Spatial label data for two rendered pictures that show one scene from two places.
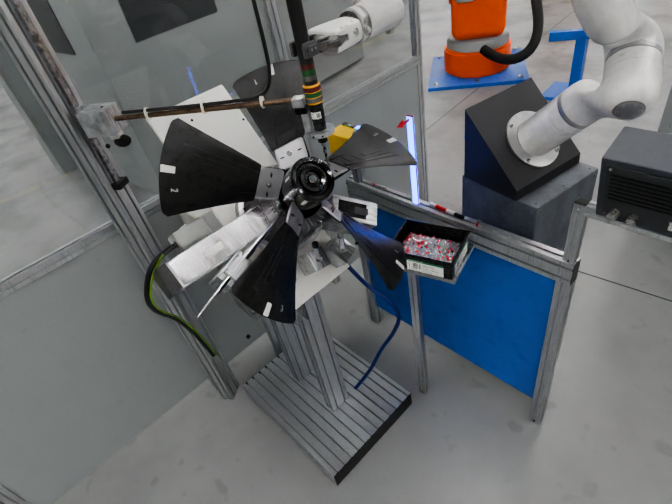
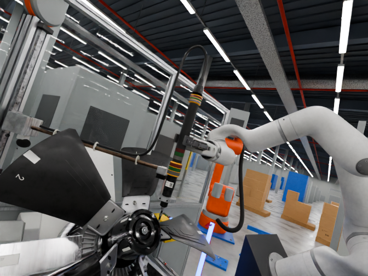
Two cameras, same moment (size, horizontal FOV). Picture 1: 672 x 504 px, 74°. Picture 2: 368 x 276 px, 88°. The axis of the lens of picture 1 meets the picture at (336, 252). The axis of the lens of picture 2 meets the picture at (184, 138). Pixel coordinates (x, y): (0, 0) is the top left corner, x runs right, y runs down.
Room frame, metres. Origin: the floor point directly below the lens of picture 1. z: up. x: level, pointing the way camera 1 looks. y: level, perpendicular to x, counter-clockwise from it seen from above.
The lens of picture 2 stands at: (0.43, 0.08, 1.46)
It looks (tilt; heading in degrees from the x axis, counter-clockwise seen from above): 4 degrees up; 350
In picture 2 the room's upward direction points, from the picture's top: 17 degrees clockwise
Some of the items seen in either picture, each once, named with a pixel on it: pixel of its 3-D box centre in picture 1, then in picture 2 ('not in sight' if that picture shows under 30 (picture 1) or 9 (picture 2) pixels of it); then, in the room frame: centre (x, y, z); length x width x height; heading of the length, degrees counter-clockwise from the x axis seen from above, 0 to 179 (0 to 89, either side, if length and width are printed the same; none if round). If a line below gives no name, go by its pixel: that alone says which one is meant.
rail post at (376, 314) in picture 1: (367, 264); not in sight; (1.55, -0.13, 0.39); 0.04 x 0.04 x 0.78; 36
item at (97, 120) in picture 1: (100, 120); (21, 124); (1.28, 0.56, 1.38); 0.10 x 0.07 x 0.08; 71
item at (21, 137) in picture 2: (121, 138); (24, 141); (1.27, 0.52, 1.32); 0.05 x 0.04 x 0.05; 71
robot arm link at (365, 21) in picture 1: (355, 25); (210, 150); (1.17, -0.17, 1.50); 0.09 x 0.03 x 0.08; 36
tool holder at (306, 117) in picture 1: (313, 115); (166, 184); (1.08, -0.02, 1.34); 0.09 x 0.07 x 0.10; 71
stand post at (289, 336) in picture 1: (275, 299); not in sight; (1.27, 0.27, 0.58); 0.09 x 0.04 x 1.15; 126
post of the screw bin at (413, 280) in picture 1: (418, 332); not in sight; (1.09, -0.24, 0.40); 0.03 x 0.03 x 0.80; 51
